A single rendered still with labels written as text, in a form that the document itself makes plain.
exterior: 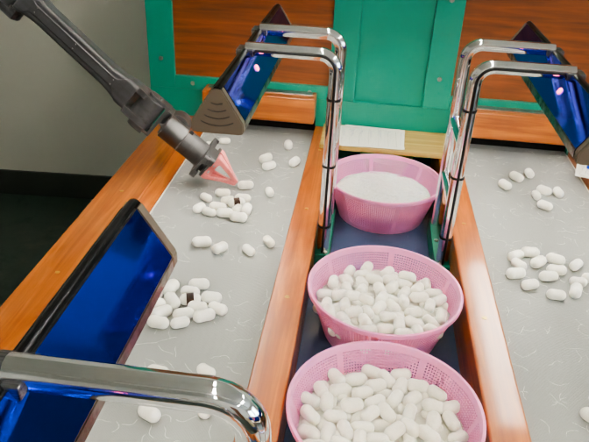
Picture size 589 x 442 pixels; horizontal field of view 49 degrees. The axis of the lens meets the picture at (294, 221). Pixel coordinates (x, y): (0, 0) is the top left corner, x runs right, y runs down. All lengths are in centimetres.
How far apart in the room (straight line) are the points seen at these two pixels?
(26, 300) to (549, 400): 82
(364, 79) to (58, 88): 156
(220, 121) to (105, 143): 201
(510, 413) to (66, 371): 66
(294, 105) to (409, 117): 31
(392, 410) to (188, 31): 118
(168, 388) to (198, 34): 144
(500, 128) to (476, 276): 63
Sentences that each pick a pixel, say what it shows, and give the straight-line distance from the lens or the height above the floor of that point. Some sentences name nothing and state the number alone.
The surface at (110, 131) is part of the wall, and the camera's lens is 292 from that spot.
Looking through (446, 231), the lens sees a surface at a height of 79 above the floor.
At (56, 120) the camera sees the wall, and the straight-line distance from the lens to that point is 299.
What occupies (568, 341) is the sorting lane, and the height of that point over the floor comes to 74.
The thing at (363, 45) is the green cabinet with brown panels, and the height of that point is 99.
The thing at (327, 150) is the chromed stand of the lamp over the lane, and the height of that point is 94.
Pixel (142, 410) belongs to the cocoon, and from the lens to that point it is 91.
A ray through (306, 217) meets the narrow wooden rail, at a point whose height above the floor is 76.
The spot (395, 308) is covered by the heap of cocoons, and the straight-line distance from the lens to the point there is 112.
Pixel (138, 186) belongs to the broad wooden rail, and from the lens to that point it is 144.
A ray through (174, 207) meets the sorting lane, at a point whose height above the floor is 74.
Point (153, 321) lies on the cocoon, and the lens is 105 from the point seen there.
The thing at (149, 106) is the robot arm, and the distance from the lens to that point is 142.
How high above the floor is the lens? 141
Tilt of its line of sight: 30 degrees down
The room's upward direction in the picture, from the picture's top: 3 degrees clockwise
